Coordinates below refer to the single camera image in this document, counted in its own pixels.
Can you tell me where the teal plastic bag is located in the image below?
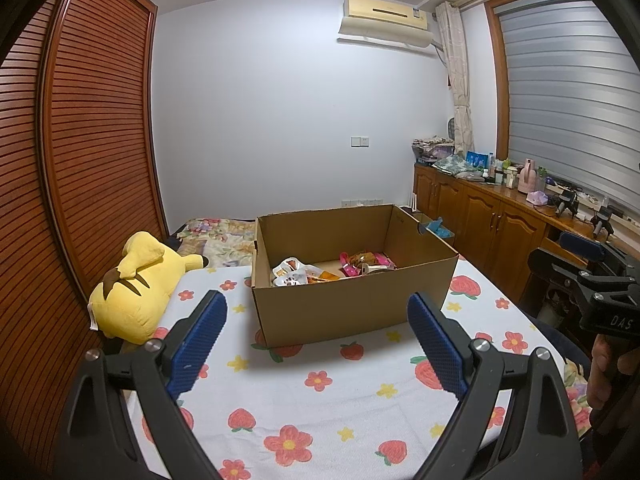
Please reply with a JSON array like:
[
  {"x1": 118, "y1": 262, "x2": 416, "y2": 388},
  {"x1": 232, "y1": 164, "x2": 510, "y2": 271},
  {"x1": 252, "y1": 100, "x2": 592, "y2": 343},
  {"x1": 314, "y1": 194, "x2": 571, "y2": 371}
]
[{"x1": 425, "y1": 216, "x2": 456, "y2": 236}]

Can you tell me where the wooden sideboard cabinet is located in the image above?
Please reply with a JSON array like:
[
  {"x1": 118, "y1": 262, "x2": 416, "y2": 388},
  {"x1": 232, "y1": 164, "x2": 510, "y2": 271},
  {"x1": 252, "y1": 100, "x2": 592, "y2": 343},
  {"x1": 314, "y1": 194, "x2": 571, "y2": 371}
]
[{"x1": 414, "y1": 160, "x2": 640, "y2": 301}]

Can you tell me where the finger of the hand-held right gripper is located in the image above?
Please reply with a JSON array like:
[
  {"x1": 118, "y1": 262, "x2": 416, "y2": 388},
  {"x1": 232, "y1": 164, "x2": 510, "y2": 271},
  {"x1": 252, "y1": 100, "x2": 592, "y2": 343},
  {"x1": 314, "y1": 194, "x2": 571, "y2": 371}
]
[
  {"x1": 527, "y1": 247, "x2": 601, "y2": 311},
  {"x1": 557, "y1": 231, "x2": 631, "y2": 273}
]

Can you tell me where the pink thermos jug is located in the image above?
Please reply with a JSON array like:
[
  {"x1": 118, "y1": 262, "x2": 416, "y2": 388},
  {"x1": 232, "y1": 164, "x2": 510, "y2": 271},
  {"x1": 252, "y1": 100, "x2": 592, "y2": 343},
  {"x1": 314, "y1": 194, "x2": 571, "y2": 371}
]
[{"x1": 517, "y1": 158, "x2": 540, "y2": 194}]

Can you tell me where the wooden louvered wardrobe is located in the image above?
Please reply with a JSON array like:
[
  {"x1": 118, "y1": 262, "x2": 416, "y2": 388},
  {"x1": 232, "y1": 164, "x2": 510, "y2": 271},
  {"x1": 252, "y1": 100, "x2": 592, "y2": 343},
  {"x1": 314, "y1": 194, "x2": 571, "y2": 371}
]
[{"x1": 0, "y1": 0, "x2": 171, "y2": 480}]

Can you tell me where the wooden window frame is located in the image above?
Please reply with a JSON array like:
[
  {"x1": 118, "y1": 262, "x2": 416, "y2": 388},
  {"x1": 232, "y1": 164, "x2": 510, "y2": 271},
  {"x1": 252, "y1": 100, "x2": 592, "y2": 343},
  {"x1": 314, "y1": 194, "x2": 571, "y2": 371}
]
[{"x1": 484, "y1": 0, "x2": 640, "y2": 161}]

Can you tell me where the cardboard box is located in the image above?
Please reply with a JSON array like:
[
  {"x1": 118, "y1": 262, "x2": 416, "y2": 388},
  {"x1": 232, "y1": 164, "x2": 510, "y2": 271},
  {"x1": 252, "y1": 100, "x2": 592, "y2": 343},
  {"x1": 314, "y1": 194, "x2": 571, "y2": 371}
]
[{"x1": 251, "y1": 204, "x2": 460, "y2": 348}]

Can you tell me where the pile of folded cloths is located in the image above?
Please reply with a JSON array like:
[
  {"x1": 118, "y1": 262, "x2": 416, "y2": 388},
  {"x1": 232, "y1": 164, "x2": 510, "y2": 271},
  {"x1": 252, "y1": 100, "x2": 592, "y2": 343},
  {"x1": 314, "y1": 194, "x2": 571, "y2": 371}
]
[{"x1": 411, "y1": 134, "x2": 455, "y2": 163}]

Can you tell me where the beige floral curtain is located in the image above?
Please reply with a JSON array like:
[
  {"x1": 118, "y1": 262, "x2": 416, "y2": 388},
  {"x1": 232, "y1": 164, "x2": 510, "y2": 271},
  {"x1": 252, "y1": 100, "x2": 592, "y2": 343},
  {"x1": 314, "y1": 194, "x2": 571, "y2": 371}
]
[{"x1": 434, "y1": 1, "x2": 475, "y2": 158}]

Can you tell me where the air conditioner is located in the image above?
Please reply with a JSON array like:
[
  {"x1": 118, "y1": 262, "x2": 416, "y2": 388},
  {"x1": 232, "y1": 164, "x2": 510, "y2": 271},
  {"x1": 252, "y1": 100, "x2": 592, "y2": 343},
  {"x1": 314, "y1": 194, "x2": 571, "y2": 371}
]
[{"x1": 337, "y1": 0, "x2": 436, "y2": 56}]

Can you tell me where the person's right hand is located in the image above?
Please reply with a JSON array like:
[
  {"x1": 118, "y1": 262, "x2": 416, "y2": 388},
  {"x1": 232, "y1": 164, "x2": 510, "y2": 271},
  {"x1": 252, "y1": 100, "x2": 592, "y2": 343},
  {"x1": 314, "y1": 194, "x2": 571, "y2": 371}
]
[{"x1": 586, "y1": 332, "x2": 631, "y2": 411}]

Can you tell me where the pink chicken leg packet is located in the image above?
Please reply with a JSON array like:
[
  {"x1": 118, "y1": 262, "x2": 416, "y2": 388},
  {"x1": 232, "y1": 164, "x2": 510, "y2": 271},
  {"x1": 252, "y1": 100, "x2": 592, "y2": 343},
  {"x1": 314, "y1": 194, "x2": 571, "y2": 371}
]
[{"x1": 339, "y1": 250, "x2": 397, "y2": 278}]

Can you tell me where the yellow plush toy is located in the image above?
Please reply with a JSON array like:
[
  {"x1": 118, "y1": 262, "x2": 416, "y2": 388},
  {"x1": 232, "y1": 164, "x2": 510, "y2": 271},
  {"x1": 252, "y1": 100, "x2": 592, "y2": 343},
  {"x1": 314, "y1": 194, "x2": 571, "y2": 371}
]
[{"x1": 89, "y1": 231, "x2": 210, "y2": 346}]

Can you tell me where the green patterned cloth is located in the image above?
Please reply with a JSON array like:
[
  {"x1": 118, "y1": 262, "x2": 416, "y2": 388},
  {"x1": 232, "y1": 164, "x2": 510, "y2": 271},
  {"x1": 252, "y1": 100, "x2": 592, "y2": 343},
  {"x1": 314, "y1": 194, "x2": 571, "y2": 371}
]
[{"x1": 432, "y1": 154, "x2": 471, "y2": 173}]

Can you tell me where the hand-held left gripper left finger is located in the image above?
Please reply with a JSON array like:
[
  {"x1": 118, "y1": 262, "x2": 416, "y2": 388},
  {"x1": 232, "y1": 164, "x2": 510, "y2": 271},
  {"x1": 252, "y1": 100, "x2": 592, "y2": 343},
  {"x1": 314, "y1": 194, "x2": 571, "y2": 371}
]
[{"x1": 52, "y1": 290, "x2": 229, "y2": 480}]

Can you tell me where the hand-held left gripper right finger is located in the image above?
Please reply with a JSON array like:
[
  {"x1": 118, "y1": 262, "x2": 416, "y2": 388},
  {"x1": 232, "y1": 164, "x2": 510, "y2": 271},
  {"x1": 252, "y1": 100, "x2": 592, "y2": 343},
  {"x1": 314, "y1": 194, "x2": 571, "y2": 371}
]
[{"x1": 406, "y1": 292, "x2": 586, "y2": 480}]

